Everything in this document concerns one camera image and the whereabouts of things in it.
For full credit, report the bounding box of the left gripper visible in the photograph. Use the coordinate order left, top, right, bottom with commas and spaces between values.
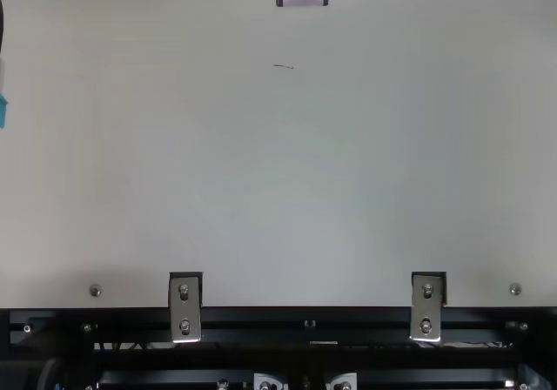
0, 0, 10, 131

